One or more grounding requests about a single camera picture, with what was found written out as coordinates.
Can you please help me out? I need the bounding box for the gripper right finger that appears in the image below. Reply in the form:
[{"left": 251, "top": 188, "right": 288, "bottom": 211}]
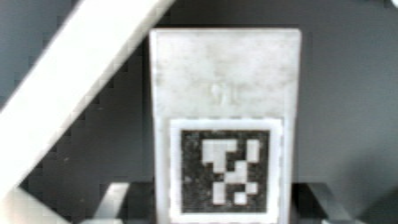
[{"left": 292, "top": 183, "right": 367, "bottom": 224}]

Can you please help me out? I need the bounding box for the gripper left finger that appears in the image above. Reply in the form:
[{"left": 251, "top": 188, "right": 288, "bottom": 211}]
[{"left": 79, "top": 182, "right": 155, "bottom": 224}]

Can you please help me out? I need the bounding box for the white table leg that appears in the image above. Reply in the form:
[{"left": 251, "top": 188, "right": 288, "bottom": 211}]
[{"left": 150, "top": 28, "right": 303, "bottom": 224}]

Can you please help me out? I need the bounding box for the white L-shaped fence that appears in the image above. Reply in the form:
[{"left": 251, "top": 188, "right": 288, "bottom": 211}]
[{"left": 0, "top": 0, "right": 177, "bottom": 224}]

